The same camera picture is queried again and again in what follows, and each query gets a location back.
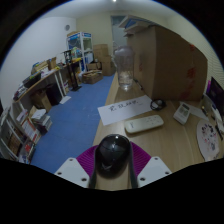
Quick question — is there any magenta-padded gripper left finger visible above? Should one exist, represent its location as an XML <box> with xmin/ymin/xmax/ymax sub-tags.
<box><xmin>54</xmin><ymin>143</ymin><xmax>101</xmax><ymax>190</ymax></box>

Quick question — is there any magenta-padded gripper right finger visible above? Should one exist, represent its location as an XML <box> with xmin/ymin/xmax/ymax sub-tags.
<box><xmin>128</xmin><ymin>141</ymin><xmax>173</xmax><ymax>189</ymax></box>

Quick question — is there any black computer mouse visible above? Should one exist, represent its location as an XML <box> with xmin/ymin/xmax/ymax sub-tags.
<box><xmin>94</xmin><ymin>133</ymin><xmax>132</xmax><ymax>179</ymax></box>

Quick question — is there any white printed mouse pad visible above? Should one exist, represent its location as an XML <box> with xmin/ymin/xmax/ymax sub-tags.
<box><xmin>195</xmin><ymin>119</ymin><xmax>221</xmax><ymax>163</ymax></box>

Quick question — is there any long white remote control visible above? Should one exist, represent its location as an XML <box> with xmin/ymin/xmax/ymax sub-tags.
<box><xmin>124</xmin><ymin>114</ymin><xmax>165</xmax><ymax>135</ymax></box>

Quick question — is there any stack of books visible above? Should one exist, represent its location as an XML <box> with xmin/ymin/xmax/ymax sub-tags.
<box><xmin>30</xmin><ymin>108</ymin><xmax>53</xmax><ymax>134</ymax></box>

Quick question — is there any white shelf unit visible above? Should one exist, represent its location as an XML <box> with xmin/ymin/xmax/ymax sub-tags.
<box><xmin>0</xmin><ymin>106</ymin><xmax>43</xmax><ymax>164</ymax></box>

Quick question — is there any white paper sheet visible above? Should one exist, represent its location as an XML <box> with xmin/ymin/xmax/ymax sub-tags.
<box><xmin>97</xmin><ymin>94</ymin><xmax>154</xmax><ymax>127</ymax></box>

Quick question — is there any cardboard box under desk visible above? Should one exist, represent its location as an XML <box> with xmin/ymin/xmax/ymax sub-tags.
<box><xmin>30</xmin><ymin>89</ymin><xmax>53</xmax><ymax>113</ymax></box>

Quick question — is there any black bin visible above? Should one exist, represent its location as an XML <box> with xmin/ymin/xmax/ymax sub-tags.
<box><xmin>45</xmin><ymin>83</ymin><xmax>63</xmax><ymax>107</ymax></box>

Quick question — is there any wooden side desk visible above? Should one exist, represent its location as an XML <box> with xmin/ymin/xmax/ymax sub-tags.
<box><xmin>13</xmin><ymin>56</ymin><xmax>84</xmax><ymax>104</ymax></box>

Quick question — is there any open low cardboard box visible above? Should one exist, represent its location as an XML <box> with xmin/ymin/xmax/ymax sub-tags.
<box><xmin>81</xmin><ymin>69</ymin><xmax>104</xmax><ymax>85</ymax></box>

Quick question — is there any black stand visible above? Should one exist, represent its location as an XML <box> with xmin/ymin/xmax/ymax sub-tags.
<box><xmin>62</xmin><ymin>49</ymin><xmax>83</xmax><ymax>92</ymax></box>

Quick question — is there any clear glass jar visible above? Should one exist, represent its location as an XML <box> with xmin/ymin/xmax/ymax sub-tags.
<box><xmin>112</xmin><ymin>45</ymin><xmax>136</xmax><ymax>92</ymax></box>

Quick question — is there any large cardboard box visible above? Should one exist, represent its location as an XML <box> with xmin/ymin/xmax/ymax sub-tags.
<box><xmin>126</xmin><ymin>24</ymin><xmax>208</xmax><ymax>102</ymax></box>

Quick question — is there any blue white glass-door cabinet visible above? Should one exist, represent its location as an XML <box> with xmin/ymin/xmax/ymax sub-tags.
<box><xmin>65</xmin><ymin>30</ymin><xmax>94</xmax><ymax>71</ymax></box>

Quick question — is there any door with window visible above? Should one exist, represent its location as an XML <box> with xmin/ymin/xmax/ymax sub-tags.
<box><xmin>110</xmin><ymin>14</ymin><xmax>129</xmax><ymax>51</ymax></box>

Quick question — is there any stack of papers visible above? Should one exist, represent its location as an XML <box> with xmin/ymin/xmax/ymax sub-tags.
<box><xmin>118</xmin><ymin>14</ymin><xmax>156</xmax><ymax>34</ymax></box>

